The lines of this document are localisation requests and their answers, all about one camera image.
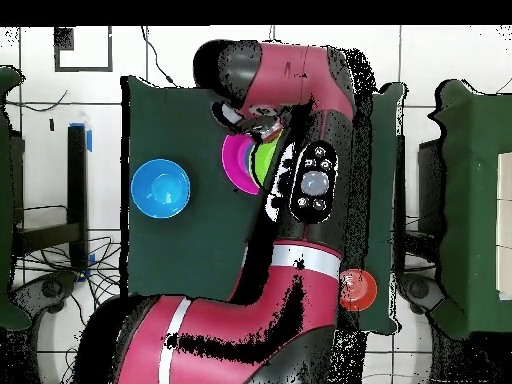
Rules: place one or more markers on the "lime green bowl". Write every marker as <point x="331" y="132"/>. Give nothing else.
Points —
<point x="262" y="160"/>

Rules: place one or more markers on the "large pink bowl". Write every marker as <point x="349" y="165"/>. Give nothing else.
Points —
<point x="232" y="160"/>

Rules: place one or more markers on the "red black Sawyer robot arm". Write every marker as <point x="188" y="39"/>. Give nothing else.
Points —
<point x="288" y="80"/>

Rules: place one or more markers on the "large light blue bowl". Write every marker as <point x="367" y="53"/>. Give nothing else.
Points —
<point x="160" y="188"/>

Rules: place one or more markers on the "dark green tablecloth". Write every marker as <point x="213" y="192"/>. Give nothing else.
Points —
<point x="180" y="240"/>

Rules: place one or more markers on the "orange bowl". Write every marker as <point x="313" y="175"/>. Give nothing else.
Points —
<point x="360" y="289"/>

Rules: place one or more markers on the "black stand with blue tape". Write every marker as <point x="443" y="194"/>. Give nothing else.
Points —
<point x="77" y="180"/>

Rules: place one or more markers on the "green cloth covered side table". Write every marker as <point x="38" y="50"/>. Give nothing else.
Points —
<point x="472" y="200"/>
<point x="6" y="200"/>

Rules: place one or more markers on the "black pedestal foot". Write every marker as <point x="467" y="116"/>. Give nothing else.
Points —
<point x="44" y="290"/>
<point x="420" y="290"/>

